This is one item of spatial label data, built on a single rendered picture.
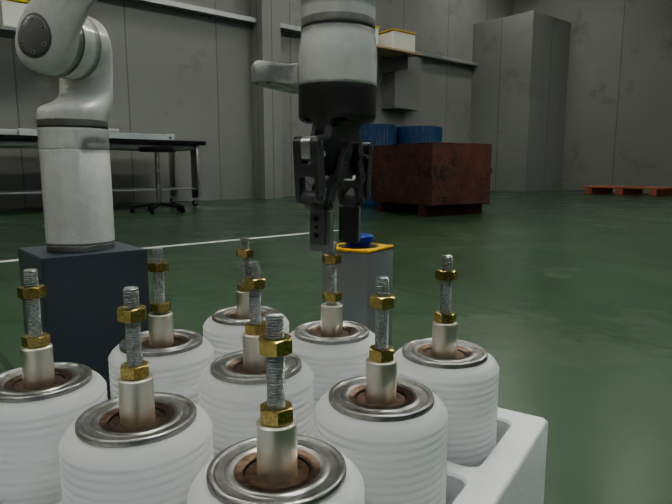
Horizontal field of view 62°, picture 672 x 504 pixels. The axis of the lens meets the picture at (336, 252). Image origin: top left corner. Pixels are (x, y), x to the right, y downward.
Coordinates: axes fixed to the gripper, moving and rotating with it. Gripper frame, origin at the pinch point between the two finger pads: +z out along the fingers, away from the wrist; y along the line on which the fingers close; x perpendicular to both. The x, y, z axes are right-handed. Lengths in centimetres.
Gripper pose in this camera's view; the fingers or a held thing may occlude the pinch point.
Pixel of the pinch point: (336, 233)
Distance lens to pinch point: 55.8
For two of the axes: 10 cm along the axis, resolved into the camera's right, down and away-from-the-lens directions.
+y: 4.1, -1.3, 9.0
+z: -0.1, 9.9, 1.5
